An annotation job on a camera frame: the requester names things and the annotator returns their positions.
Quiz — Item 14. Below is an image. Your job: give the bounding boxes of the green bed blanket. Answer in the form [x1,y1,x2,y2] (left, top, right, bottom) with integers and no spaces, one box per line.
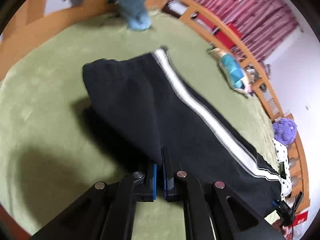
[1,12,277,234]

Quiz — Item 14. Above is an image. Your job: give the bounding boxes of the black pants with white stripe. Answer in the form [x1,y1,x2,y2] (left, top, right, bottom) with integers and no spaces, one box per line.
[82,48,281,217]

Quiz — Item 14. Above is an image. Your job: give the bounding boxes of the geometric blue patterned cushion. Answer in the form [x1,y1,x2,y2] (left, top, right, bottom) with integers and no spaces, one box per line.
[207,47,253,98]

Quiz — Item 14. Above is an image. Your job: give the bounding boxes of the dark green folded cloth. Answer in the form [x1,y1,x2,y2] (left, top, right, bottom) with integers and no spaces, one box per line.
[278,161,286,179]

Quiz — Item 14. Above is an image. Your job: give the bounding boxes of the wooden bed frame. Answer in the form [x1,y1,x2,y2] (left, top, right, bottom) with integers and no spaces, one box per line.
[0,0,311,240]

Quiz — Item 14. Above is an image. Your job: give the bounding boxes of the red box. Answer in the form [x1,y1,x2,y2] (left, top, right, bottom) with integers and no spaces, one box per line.
[292,211,308,227]

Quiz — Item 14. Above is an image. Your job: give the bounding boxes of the white black-flower pillow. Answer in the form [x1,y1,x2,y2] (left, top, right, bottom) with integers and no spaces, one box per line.
[272,139,292,198]

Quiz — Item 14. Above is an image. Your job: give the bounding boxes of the purple plush monster toy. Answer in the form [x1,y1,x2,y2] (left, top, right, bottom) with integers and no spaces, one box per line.
[272,118,297,146]

